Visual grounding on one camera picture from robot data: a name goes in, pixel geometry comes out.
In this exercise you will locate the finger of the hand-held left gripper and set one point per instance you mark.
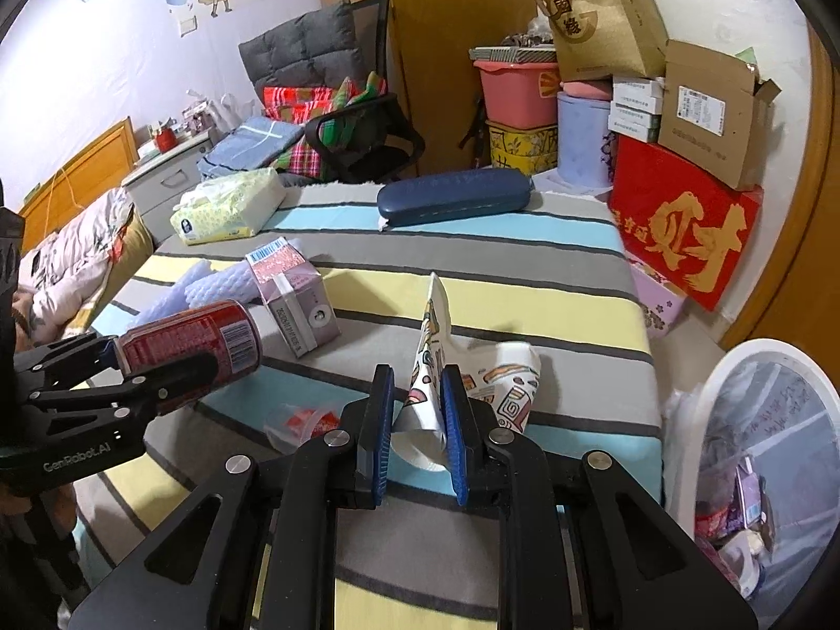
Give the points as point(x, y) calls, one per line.
point(151, 387)
point(65, 364)

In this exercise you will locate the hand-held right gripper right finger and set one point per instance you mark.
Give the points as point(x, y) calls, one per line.
point(454, 433)

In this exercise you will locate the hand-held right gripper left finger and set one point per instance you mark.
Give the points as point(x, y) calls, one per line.
point(375, 433)

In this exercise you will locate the patterned paper cup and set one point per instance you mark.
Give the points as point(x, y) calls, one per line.
point(426, 341)

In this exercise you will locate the white trash bin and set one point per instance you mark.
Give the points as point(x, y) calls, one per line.
point(741, 357)

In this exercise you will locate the small purple drink carton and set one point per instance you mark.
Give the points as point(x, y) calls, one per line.
point(748, 492)

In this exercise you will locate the white paper cup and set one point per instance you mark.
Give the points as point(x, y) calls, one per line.
point(738, 561)

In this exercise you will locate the clear plastic bottle red cap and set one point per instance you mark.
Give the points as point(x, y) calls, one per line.
point(302, 423)

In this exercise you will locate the lilac foam fruit net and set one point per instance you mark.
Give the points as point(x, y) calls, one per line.
point(210, 289)

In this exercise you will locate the floral quilt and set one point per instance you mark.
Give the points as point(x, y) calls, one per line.
point(72, 243)

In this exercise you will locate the yellow bed sheet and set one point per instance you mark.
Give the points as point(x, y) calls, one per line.
point(131, 256)

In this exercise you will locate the pink and white drink carton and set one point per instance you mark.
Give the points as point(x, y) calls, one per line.
point(289, 302)

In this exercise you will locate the green and white tissue pack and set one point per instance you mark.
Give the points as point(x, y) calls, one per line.
point(230, 207)

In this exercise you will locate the grey nightstand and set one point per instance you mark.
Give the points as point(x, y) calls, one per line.
point(164, 184)

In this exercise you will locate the wooden headboard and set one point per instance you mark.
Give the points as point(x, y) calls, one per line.
point(98, 157)

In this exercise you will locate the dark blue glasses case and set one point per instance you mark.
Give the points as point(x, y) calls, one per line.
point(453, 197)

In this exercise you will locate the lilac floral box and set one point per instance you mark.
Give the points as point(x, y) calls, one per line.
point(656, 308)

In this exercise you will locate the red jar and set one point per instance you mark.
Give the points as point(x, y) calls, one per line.
point(165, 139)

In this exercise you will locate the blue folded bedding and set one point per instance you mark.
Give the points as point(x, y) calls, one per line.
point(243, 144)

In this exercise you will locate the black office chair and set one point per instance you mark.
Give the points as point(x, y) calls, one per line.
point(367, 144)

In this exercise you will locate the white plastic bag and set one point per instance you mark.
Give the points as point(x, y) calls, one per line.
point(239, 111)

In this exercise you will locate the yellow printed box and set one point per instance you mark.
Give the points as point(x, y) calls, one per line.
point(525, 147)

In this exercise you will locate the red gift box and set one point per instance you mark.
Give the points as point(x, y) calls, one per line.
point(682, 230)

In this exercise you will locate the lavender round container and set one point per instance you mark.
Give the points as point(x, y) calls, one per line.
point(584, 144)

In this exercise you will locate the red plaid cloth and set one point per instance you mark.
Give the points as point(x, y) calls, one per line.
point(295, 102)

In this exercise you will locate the pink storage box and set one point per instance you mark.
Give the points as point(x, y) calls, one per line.
point(518, 95)

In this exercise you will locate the white flat carton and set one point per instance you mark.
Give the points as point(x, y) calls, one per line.
point(633, 128)
point(635, 109)
point(640, 88)

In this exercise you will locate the pink round lid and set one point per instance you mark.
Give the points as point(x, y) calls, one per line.
point(587, 88)

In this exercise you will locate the grey quilted cushion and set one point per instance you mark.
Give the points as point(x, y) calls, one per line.
point(302, 46)

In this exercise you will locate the striped folded mat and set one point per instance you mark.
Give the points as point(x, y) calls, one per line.
point(505, 54)

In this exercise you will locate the clear plastic bag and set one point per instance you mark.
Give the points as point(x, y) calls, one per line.
point(531, 33)

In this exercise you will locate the open cardboard box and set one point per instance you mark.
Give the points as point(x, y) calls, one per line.
point(709, 111)

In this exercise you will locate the wooden door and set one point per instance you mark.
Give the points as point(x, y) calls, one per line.
point(807, 210)

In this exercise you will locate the wooden wardrobe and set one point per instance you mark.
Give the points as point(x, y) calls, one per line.
point(459, 13)

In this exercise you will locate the brown paper bag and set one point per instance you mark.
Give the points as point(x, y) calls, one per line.
point(604, 26)

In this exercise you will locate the white wall switch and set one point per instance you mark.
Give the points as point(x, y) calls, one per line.
point(187, 25)

